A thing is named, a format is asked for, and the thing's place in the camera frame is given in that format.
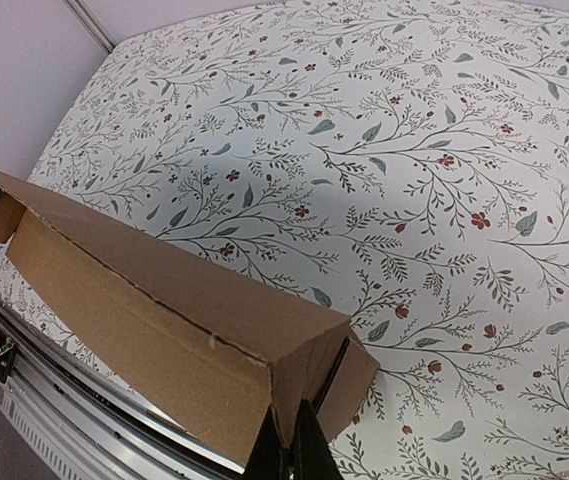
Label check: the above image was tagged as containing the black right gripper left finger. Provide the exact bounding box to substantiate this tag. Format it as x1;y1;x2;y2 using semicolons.
242;408;289;480

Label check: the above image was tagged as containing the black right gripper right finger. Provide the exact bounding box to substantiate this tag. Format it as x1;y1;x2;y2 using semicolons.
291;400;343;480

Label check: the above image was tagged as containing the brown cardboard box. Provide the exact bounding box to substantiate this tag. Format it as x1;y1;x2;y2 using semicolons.
0;171;379;471

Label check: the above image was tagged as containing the floral patterned table mat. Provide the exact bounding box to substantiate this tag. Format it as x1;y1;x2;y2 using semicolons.
0;1;569;479

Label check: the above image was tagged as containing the front aluminium rail frame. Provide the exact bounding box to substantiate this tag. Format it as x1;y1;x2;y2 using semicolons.
0;300;242;479

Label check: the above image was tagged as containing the left rear aluminium frame post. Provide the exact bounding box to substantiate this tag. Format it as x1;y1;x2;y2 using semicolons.
63;0;116;54

